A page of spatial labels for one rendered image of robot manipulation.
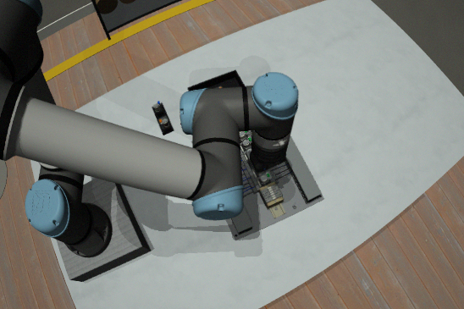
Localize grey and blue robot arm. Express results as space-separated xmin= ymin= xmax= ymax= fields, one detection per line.
xmin=0 ymin=0 xmax=299 ymax=257

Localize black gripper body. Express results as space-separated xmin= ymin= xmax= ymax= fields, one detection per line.
xmin=250 ymin=130 xmax=291 ymax=173

